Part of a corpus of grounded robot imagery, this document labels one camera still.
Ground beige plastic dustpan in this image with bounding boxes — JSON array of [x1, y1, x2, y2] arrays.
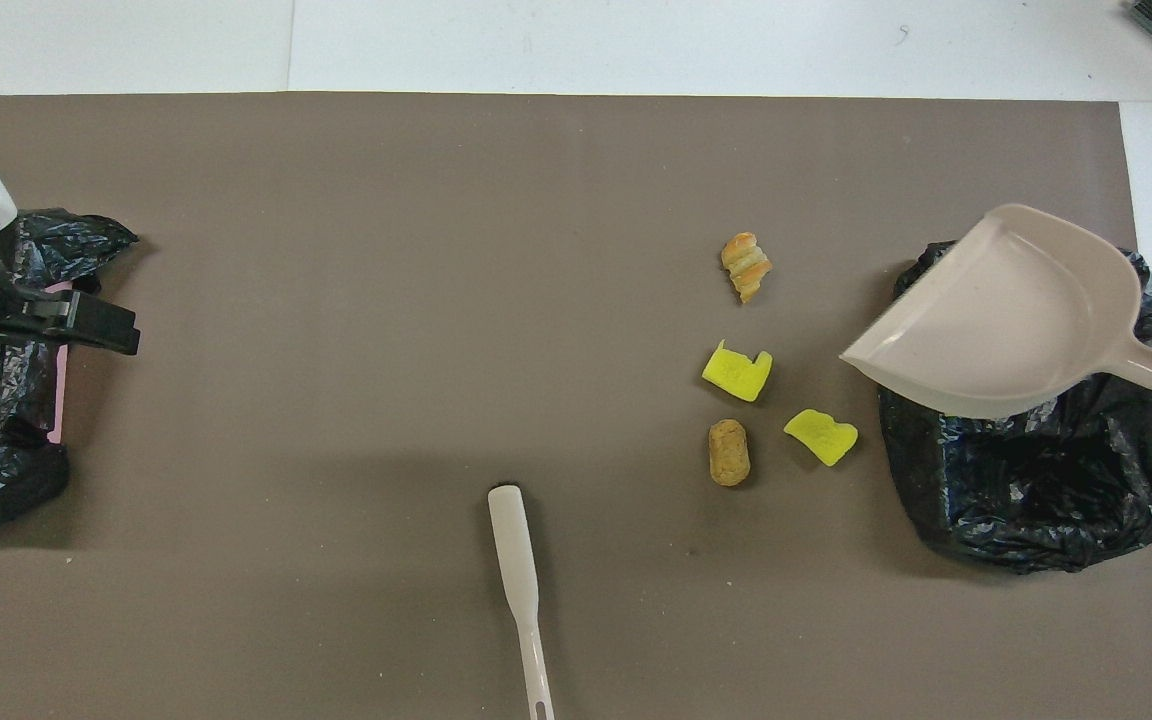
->
[[839, 204, 1152, 420]]

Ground yellow sponge wedge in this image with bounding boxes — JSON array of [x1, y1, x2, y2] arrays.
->
[[784, 409, 859, 468]]

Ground beige hand brush black bristles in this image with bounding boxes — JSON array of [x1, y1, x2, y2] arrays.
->
[[487, 485, 556, 720]]

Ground notched yellow sponge piece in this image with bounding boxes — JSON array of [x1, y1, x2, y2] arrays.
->
[[702, 340, 774, 403]]

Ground long twisted croissant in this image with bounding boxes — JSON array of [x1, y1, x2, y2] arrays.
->
[[721, 232, 773, 304]]

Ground brown cylindrical bread roll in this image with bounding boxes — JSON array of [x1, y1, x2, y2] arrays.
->
[[708, 419, 752, 488]]

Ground pink plastic bin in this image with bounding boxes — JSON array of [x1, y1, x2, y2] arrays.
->
[[44, 282, 74, 445]]

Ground open black trash bag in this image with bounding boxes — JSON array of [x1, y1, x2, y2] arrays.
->
[[878, 240, 1152, 574]]

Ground brown table mat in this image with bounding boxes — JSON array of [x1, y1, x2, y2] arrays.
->
[[0, 93, 1152, 720]]

